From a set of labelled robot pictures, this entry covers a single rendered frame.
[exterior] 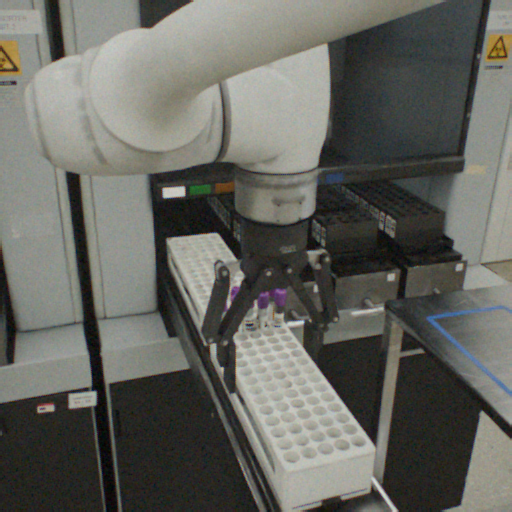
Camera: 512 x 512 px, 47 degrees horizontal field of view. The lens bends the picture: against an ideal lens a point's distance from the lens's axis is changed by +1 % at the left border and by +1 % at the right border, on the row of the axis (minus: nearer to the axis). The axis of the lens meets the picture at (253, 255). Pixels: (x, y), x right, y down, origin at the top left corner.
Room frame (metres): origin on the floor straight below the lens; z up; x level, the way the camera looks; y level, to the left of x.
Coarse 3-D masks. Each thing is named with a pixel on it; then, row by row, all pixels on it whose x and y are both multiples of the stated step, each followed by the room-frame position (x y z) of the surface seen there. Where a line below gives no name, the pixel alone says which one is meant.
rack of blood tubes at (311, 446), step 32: (256, 320) 0.72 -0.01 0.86; (256, 352) 0.63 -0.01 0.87; (288, 352) 0.63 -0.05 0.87; (224, 384) 0.63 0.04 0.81; (256, 384) 0.56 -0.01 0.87; (288, 384) 0.57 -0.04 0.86; (320, 384) 0.57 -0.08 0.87; (256, 416) 0.51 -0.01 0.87; (288, 416) 0.52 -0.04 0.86; (320, 416) 0.51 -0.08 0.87; (352, 416) 0.51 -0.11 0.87; (288, 448) 0.47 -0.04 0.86; (320, 448) 0.47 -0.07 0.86; (352, 448) 0.46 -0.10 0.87; (288, 480) 0.43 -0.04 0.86; (320, 480) 0.44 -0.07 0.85; (352, 480) 0.45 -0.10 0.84
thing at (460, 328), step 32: (480, 288) 0.91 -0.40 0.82; (384, 320) 0.86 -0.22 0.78; (416, 320) 0.80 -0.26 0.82; (448, 320) 0.80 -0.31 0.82; (480, 320) 0.80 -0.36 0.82; (384, 352) 0.85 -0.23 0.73; (448, 352) 0.71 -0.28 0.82; (480, 352) 0.71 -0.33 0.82; (384, 384) 0.84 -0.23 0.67; (480, 384) 0.64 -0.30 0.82; (384, 416) 0.84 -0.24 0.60; (384, 448) 0.84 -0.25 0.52
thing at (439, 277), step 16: (400, 256) 1.06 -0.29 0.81; (416, 256) 1.05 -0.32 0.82; (432, 256) 1.05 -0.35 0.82; (448, 256) 1.05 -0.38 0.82; (400, 272) 1.04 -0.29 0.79; (416, 272) 1.02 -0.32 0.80; (432, 272) 1.03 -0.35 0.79; (448, 272) 1.05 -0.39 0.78; (464, 272) 1.06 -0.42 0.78; (416, 288) 1.02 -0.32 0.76; (432, 288) 1.04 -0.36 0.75; (448, 288) 1.05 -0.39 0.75
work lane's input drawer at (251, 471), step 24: (168, 288) 0.92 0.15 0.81; (168, 312) 0.91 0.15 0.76; (192, 336) 0.77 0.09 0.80; (192, 360) 0.73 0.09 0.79; (216, 384) 0.64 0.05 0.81; (216, 408) 0.60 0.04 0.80; (216, 432) 0.60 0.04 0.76; (240, 432) 0.54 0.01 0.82; (240, 456) 0.52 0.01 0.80; (240, 480) 0.50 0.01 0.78; (264, 480) 0.47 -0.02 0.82; (264, 504) 0.45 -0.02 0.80; (336, 504) 0.44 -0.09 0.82; (360, 504) 0.44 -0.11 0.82; (384, 504) 0.44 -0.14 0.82
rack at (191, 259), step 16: (176, 240) 1.00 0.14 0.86; (192, 240) 1.01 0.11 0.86; (208, 240) 1.00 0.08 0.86; (176, 256) 0.93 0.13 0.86; (192, 256) 0.94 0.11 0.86; (208, 256) 0.93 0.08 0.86; (224, 256) 0.93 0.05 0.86; (176, 272) 0.94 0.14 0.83; (192, 272) 0.88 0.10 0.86; (208, 272) 0.87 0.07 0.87; (240, 272) 0.87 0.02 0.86; (192, 288) 0.81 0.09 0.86; (208, 288) 0.81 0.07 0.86; (192, 304) 0.86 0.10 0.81; (256, 304) 0.76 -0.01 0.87
